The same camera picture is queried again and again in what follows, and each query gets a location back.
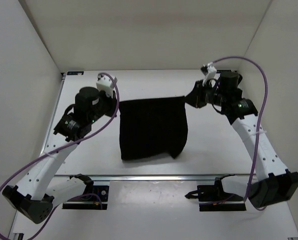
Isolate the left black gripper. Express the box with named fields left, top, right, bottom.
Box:
left=92, top=83, right=123, bottom=117

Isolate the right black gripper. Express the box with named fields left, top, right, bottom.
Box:
left=182, top=79, right=227, bottom=109

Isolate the black skirt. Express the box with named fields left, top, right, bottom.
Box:
left=119, top=96, right=188, bottom=161

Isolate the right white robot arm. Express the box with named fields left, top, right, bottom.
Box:
left=185, top=71, right=298, bottom=210

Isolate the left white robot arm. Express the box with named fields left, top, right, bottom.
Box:
left=2, top=86, right=117, bottom=224

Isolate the left blue table label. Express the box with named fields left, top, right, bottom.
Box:
left=66, top=71, right=84, bottom=76

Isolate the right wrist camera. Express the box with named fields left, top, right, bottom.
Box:
left=200, top=62, right=217, bottom=86

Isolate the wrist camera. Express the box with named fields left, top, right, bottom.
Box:
left=200, top=62, right=217, bottom=86
left=96, top=73, right=118, bottom=98

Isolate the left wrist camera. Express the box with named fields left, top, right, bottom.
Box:
left=96, top=73, right=118, bottom=98

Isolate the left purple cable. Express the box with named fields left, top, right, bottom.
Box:
left=0, top=72, right=120, bottom=235

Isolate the purple cable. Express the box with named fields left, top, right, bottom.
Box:
left=198, top=56, right=269, bottom=207
left=0, top=72, right=120, bottom=235

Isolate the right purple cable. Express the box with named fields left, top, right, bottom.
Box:
left=198, top=56, right=269, bottom=207

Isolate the aluminium table rail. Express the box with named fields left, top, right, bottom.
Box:
left=33, top=174, right=272, bottom=183

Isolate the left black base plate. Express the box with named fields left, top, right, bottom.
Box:
left=62, top=181, right=110, bottom=211

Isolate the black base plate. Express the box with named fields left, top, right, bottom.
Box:
left=62, top=181, right=110, bottom=211
left=184, top=174, right=247, bottom=212

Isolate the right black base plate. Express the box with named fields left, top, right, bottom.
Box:
left=184, top=174, right=247, bottom=212

